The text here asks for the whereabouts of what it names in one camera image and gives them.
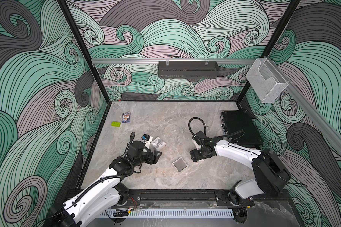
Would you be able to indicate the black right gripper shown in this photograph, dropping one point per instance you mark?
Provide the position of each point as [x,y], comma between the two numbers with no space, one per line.
[193,153]

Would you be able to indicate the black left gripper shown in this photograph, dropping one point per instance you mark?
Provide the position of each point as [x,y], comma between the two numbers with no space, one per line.
[153,155]

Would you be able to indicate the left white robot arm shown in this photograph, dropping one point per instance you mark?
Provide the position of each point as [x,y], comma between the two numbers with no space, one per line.
[108,190]

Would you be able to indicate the blue playing card box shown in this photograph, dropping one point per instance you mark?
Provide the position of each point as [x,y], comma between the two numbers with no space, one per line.
[126,117]

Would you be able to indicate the black case on table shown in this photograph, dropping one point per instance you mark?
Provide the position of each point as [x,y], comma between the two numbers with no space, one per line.
[241,124]

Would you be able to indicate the green toy building brick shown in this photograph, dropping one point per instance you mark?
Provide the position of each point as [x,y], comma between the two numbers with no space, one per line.
[115,124]

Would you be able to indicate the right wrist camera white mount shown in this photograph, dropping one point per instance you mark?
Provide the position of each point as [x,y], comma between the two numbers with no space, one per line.
[197,143]

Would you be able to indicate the white slotted cable duct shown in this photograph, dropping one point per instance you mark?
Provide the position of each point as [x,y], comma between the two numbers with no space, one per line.
[181,213]

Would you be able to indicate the black wall tray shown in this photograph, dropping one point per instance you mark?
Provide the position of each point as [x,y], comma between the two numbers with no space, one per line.
[188,70]

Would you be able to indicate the clear acrylic wall holder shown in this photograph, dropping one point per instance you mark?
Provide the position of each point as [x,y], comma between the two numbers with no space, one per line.
[266,79]

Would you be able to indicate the aluminium wall rail back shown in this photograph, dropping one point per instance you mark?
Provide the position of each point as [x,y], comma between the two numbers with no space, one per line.
[167,60]

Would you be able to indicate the aluminium wall rail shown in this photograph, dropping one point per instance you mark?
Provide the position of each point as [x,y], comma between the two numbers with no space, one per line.
[167,60]
[318,93]

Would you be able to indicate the aluminium wall rail right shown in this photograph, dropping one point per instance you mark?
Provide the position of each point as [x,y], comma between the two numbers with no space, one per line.
[318,93]

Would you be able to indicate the right black corner post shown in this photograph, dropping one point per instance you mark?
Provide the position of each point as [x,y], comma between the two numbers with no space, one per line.
[274,38]

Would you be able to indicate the black corner frame post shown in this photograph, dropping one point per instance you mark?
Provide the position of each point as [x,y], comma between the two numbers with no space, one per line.
[74,29]

